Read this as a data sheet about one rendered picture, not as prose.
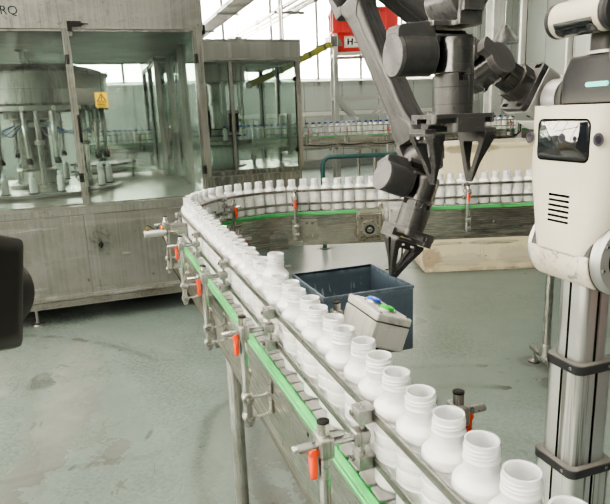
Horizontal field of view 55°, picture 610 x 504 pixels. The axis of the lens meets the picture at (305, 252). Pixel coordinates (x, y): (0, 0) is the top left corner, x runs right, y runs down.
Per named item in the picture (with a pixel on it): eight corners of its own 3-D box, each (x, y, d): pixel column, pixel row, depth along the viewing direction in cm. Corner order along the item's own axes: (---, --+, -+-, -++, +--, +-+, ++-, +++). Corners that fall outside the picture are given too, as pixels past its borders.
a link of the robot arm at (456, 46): (483, 27, 81) (459, 33, 86) (440, 26, 79) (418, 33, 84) (481, 79, 83) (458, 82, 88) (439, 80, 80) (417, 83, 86)
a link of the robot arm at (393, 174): (445, 140, 115) (415, 158, 122) (398, 121, 110) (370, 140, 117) (445, 196, 111) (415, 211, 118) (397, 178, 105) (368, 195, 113)
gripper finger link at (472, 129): (495, 182, 86) (498, 116, 84) (453, 185, 84) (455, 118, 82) (468, 178, 92) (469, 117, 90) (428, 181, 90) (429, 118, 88)
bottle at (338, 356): (320, 421, 98) (316, 327, 94) (347, 409, 101) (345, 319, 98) (343, 436, 93) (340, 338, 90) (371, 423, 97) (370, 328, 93)
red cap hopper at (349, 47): (335, 223, 817) (330, 7, 753) (332, 214, 888) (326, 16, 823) (401, 220, 819) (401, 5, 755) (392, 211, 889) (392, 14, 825)
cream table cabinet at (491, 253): (515, 252, 614) (520, 137, 587) (539, 268, 554) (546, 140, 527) (410, 257, 612) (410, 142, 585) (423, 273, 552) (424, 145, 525)
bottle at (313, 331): (301, 399, 106) (297, 312, 102) (307, 384, 112) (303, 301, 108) (334, 401, 105) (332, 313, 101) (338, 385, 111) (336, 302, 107)
